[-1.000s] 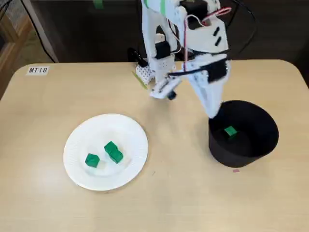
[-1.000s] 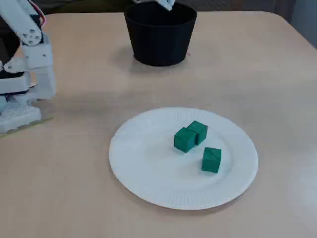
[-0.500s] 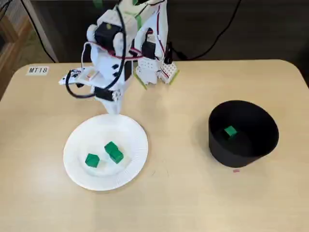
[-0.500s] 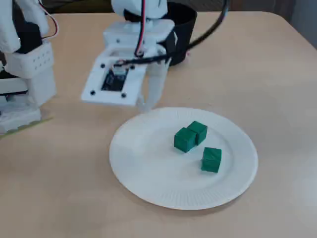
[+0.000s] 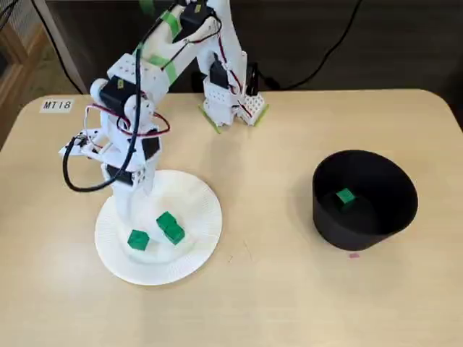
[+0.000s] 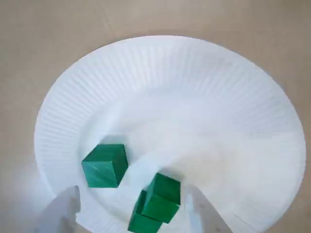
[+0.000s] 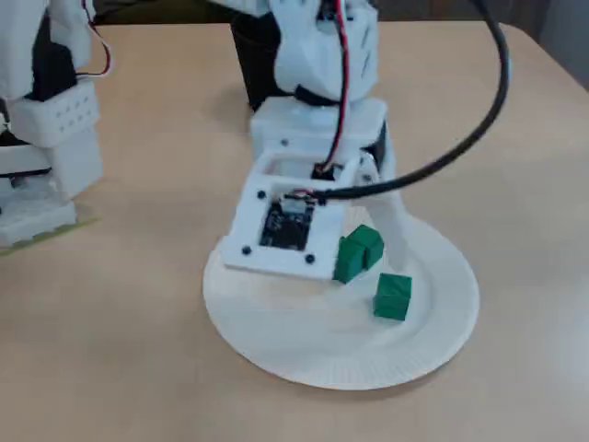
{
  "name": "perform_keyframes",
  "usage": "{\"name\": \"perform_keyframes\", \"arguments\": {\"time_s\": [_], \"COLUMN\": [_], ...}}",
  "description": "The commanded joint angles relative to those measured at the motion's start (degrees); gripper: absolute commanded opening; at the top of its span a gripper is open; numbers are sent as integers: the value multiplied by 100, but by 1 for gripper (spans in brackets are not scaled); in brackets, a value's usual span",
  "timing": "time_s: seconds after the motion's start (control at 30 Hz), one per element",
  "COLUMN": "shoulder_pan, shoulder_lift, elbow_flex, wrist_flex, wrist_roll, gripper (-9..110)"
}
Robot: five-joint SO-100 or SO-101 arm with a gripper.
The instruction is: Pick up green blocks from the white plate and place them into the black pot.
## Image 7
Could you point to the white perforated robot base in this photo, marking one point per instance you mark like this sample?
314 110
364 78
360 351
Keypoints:
37 216

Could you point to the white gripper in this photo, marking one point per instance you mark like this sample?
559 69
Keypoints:
294 125

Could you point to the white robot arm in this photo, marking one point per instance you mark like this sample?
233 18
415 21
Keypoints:
322 55

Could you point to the black pot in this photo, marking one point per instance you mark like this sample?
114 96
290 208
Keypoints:
255 64

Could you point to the white paper plate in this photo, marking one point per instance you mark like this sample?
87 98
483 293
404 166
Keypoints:
322 340

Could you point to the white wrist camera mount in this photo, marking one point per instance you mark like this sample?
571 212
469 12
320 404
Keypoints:
248 239

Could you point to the green block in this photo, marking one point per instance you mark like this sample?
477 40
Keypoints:
349 260
373 244
391 299

